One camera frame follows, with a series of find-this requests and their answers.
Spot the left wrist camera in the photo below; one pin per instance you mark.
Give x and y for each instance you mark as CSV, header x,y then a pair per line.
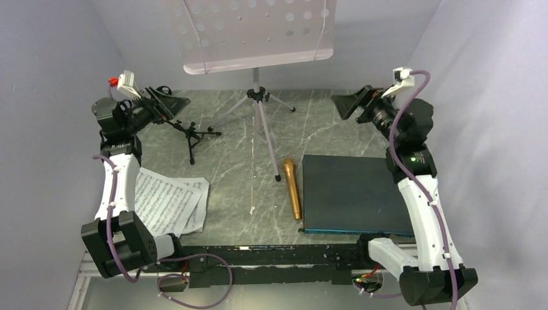
x,y
124,84

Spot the lilac music stand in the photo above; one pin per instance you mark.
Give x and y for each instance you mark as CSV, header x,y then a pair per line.
x,y
223,36

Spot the gold microphone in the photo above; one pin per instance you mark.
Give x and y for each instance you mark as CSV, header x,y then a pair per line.
x,y
291,182

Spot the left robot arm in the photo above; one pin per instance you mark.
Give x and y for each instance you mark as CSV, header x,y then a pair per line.
x,y
116,239

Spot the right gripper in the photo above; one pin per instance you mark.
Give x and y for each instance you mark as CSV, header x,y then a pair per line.
x,y
347,104

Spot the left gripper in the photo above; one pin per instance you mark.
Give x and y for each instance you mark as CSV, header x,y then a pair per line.
x,y
170,106

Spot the aluminium frame rail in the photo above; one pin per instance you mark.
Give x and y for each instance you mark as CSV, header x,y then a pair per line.
x,y
90,265

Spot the dark blue flat box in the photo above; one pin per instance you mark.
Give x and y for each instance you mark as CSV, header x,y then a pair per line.
x,y
351,195

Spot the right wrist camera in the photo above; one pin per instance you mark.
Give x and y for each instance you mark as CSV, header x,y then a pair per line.
x,y
403,80

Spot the sheet music page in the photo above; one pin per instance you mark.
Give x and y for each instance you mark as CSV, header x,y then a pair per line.
x,y
168,205
199,209

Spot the black microphone stand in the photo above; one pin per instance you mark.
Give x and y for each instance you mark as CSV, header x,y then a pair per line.
x,y
193,136

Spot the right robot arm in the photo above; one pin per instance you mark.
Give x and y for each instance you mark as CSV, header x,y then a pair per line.
x,y
437,274

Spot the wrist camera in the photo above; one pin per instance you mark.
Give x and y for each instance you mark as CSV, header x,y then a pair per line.
x,y
403,80
124,84

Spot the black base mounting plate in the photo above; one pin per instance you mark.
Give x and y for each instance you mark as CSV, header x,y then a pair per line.
x,y
223,274

